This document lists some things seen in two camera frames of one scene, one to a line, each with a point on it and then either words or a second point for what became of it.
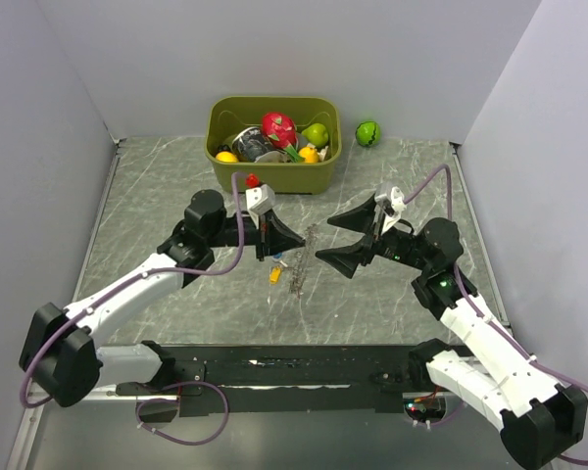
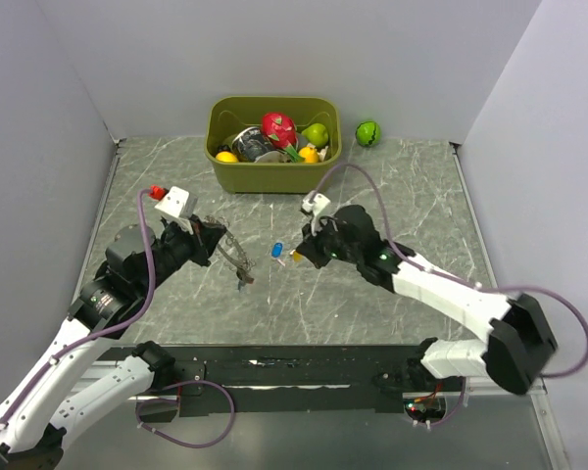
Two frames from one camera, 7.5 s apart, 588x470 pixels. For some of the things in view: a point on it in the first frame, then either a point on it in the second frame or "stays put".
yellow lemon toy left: [226, 157] stays put
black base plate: [287, 380] stays put
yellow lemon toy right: [309, 154] stays put
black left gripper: [273, 236] to [203, 240]
